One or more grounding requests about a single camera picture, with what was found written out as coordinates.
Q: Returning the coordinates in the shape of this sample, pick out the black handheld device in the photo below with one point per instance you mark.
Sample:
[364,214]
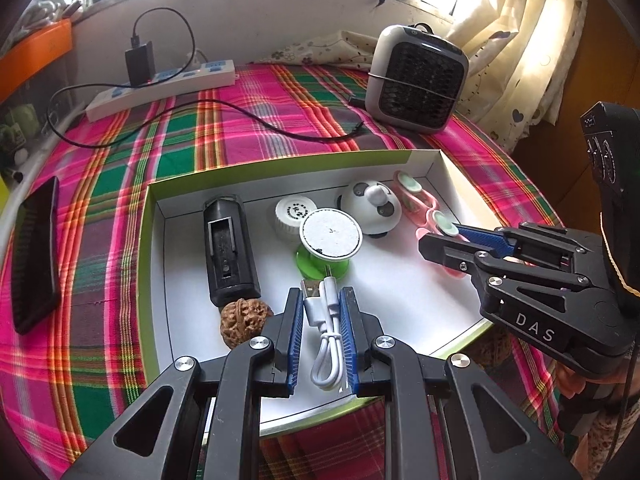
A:
[230,260]

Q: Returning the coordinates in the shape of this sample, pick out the green figurine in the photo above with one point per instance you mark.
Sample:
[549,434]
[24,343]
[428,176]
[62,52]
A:
[17,125]

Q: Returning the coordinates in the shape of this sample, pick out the white shallow box tray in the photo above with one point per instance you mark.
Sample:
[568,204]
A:
[400,300]

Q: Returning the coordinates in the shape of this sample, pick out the black charger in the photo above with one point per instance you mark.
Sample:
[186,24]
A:
[140,65]

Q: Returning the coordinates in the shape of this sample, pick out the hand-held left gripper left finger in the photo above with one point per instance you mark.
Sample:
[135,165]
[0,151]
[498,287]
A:
[295,340]

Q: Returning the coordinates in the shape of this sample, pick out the orange shelf tray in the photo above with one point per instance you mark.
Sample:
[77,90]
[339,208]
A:
[35,55]

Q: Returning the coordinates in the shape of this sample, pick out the person's right hand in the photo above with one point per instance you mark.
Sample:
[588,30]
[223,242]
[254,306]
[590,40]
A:
[572,380]

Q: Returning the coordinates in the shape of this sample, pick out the white round panda toy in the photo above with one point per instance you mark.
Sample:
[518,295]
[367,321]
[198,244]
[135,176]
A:
[370,210]

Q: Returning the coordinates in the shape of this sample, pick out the cream heart print curtain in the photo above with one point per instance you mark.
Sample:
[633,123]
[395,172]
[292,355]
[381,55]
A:
[525,60]

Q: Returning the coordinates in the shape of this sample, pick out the plaid tablecloth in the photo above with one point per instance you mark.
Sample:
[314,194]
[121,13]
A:
[125,160]

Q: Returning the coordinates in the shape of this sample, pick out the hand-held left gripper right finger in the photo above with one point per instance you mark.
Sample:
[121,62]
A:
[348,340]

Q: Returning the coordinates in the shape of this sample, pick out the white power strip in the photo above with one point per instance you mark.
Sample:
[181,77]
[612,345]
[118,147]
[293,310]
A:
[165,87]

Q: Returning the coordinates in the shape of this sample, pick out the pink and green clip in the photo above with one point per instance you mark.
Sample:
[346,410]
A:
[411,190]
[442,222]

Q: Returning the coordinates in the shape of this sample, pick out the white and green spool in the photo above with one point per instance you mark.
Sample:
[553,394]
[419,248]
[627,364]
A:
[330,235]

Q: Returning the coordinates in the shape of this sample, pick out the white round cap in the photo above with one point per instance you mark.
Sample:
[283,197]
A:
[290,215]

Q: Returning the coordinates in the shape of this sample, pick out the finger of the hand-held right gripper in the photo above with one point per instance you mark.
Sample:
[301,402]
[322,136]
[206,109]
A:
[445,252]
[487,240]

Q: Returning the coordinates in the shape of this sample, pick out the brown walnut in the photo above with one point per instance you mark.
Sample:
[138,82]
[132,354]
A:
[242,320]

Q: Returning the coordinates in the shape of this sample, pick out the grey fan heater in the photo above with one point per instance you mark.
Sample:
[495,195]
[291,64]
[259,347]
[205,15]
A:
[415,85]

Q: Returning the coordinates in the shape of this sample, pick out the black phone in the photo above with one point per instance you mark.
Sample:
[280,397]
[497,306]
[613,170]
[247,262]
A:
[35,260]

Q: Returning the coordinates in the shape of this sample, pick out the floral cloth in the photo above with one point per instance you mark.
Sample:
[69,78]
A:
[325,50]

